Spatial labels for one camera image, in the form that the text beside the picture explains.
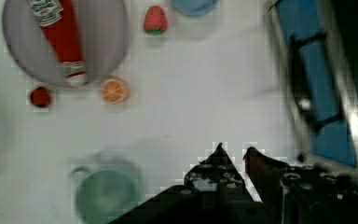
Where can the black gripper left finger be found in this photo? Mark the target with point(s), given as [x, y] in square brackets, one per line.
[216, 177]

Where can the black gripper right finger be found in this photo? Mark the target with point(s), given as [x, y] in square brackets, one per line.
[302, 195]

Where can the toaster oven door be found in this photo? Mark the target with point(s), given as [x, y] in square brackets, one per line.
[317, 79]

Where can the green cup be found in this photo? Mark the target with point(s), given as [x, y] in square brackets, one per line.
[105, 193]

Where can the toy orange slice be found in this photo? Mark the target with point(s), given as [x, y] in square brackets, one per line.
[115, 90]

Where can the light red toy strawberry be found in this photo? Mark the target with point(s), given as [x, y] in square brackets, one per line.
[155, 22]

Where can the blue bowl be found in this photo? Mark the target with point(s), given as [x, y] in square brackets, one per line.
[194, 7]

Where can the grey round plate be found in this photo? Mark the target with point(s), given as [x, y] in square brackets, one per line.
[103, 27]

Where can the dark red toy strawberry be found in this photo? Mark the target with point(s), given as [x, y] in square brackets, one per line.
[40, 97]

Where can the red plush ketchup bottle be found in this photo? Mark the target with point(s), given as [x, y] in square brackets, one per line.
[57, 20]

